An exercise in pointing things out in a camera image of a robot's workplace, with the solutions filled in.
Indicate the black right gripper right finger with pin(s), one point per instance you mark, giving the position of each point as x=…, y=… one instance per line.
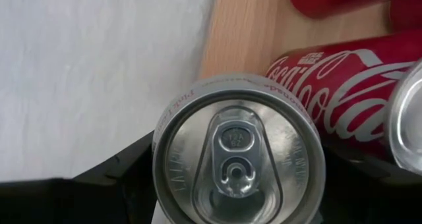
x=369, y=197

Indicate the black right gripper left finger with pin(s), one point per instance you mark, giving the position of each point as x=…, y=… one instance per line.
x=82, y=201

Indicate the red Coca-Cola Star Wars can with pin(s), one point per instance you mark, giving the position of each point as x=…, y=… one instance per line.
x=409, y=16
x=346, y=95

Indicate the white pink Spindrift can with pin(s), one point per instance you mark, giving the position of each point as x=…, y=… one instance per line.
x=237, y=151

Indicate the red Coca-Cola Zero can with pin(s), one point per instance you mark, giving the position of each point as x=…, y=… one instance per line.
x=329, y=1

